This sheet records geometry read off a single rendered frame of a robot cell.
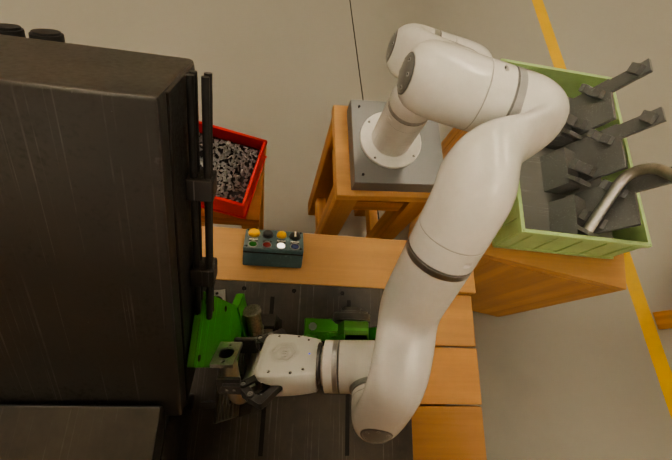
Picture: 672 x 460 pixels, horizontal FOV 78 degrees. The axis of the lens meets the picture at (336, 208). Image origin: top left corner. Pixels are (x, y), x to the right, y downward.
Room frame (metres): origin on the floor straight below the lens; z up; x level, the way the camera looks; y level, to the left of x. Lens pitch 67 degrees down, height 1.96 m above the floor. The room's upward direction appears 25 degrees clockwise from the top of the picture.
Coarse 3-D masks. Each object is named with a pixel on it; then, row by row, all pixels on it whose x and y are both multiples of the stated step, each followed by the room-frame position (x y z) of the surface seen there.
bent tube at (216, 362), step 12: (228, 348) 0.01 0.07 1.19; (240, 348) 0.01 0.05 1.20; (216, 360) -0.02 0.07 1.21; (228, 360) -0.01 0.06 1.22; (252, 360) 0.01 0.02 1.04; (228, 372) -0.03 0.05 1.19; (252, 372) -0.01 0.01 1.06; (252, 384) -0.03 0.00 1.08; (228, 396) -0.06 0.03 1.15; (240, 396) -0.06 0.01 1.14
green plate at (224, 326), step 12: (204, 300) 0.05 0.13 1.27; (216, 300) 0.07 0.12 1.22; (204, 312) 0.04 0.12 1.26; (216, 312) 0.05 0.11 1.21; (228, 312) 0.06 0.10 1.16; (204, 324) 0.02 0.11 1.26; (216, 324) 0.03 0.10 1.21; (228, 324) 0.04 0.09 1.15; (240, 324) 0.06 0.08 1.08; (192, 336) 0.00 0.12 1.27; (204, 336) 0.01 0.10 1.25; (216, 336) 0.02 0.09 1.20; (228, 336) 0.02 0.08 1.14; (240, 336) 0.04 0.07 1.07; (192, 348) -0.02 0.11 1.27; (204, 348) -0.01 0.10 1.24; (216, 348) 0.00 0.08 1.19; (192, 360) -0.03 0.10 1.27; (204, 360) -0.03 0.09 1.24
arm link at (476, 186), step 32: (544, 96) 0.42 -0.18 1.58; (480, 128) 0.32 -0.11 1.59; (512, 128) 0.33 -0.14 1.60; (544, 128) 0.37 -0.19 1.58; (448, 160) 0.28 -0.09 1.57; (480, 160) 0.27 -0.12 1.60; (512, 160) 0.29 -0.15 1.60; (448, 192) 0.24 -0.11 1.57; (480, 192) 0.24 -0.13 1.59; (512, 192) 0.26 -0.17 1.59; (416, 224) 0.22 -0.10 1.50; (448, 224) 0.22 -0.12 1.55; (480, 224) 0.22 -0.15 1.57; (448, 256) 0.19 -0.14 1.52; (480, 256) 0.21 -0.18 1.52
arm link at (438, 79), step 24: (408, 24) 0.72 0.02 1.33; (408, 48) 0.65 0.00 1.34; (432, 48) 0.42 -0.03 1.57; (456, 48) 0.44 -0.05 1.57; (408, 72) 0.39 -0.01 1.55; (432, 72) 0.39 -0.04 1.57; (456, 72) 0.40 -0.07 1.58; (480, 72) 0.41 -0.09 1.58; (504, 72) 0.43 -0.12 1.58; (408, 96) 0.38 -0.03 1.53; (432, 96) 0.37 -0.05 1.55; (456, 96) 0.38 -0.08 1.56; (480, 96) 0.39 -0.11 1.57; (504, 96) 0.40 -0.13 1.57; (432, 120) 0.38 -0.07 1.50; (456, 120) 0.37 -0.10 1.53; (480, 120) 0.38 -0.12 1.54
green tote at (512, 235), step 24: (552, 72) 1.23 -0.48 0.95; (576, 72) 1.27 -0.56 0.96; (576, 96) 1.29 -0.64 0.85; (624, 144) 1.06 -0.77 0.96; (504, 240) 0.61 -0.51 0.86; (528, 240) 0.63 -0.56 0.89; (552, 240) 0.64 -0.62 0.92; (576, 240) 0.67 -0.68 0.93; (600, 240) 0.68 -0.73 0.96; (624, 240) 0.72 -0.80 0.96; (648, 240) 0.76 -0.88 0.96
